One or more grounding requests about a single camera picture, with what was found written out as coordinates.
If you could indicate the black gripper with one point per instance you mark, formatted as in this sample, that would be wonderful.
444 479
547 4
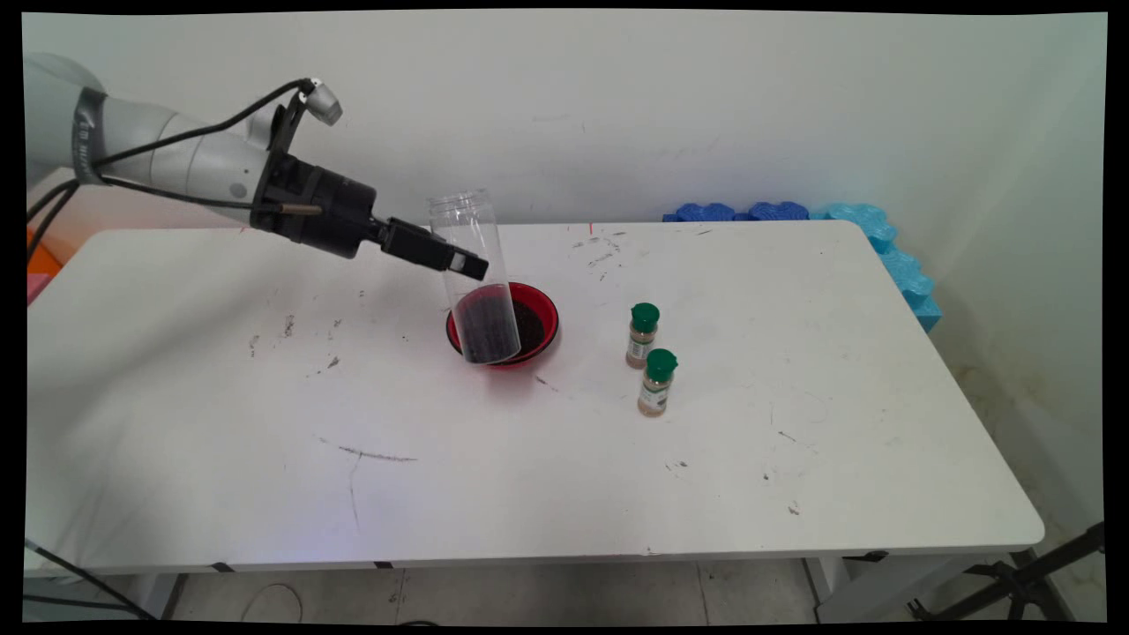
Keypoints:
344 216

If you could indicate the green-capped spice bottle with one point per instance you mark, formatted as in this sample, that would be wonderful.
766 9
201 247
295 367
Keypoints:
657 388
642 339

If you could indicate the pink object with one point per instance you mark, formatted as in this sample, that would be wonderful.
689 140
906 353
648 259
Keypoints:
37 287

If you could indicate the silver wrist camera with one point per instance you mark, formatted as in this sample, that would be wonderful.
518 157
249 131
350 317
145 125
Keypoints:
325 104

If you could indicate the black tripod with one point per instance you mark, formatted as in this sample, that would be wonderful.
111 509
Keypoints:
1014 582

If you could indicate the clear plastic jar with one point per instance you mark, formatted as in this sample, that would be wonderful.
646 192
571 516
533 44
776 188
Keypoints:
467 220

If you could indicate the black seeds pile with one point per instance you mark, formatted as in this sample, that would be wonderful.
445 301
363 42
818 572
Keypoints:
532 326
485 331

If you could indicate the light blue foam mat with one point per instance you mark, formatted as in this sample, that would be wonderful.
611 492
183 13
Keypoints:
869 225

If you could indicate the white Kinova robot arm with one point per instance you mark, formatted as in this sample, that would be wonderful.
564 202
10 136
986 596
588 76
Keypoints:
176 145

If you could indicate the red bowl with black rim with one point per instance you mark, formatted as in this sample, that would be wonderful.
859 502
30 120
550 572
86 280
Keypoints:
549 319

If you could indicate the dark blue foam mat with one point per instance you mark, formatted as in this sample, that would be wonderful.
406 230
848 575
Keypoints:
778 211
706 212

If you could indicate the white table leg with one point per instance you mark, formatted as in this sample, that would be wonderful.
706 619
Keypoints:
159 595
864 591

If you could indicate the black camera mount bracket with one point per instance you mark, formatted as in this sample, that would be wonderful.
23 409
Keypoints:
284 132

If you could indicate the orange object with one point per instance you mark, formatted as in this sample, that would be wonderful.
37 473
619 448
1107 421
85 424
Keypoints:
40 251

